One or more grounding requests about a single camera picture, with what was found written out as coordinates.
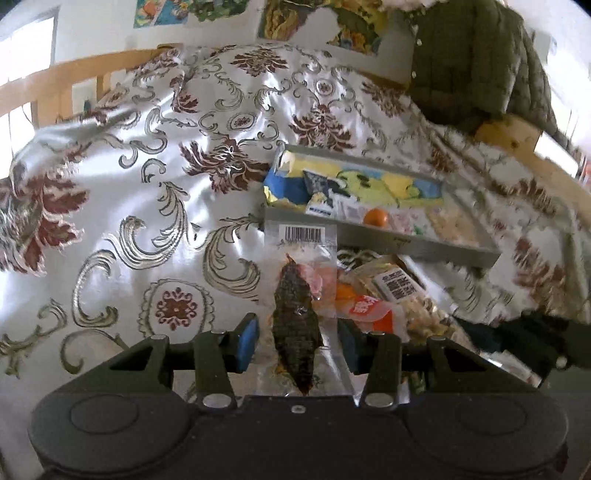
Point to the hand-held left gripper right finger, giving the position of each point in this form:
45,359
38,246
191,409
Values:
349,351

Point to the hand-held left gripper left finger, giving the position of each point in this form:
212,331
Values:
247,344

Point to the orange and white snack packet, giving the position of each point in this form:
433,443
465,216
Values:
369,309

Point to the clear seaweed snack packet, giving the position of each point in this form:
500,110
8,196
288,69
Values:
295,318

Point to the clear peanut snack packet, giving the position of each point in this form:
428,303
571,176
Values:
425,318

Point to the grey metal tray painted bottom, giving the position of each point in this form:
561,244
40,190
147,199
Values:
415,247

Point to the clear rice cake packet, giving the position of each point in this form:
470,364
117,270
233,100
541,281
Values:
455,226

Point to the small orange fruit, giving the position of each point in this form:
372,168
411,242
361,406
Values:
375,218

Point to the white and green snack pouch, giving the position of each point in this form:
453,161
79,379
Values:
406,221

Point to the dark blue stick packet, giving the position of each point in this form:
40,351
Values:
325,194

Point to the floral satin blanket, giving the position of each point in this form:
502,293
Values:
138,184

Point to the olive quilted jacket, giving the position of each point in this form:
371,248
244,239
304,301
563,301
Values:
475,60

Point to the pink cloth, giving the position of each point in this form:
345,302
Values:
411,3

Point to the window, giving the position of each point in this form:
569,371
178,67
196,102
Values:
27,46

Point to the wooden bed frame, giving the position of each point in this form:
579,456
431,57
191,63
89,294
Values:
69,69

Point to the red-haired figure wall poster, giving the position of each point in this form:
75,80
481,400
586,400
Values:
159,13

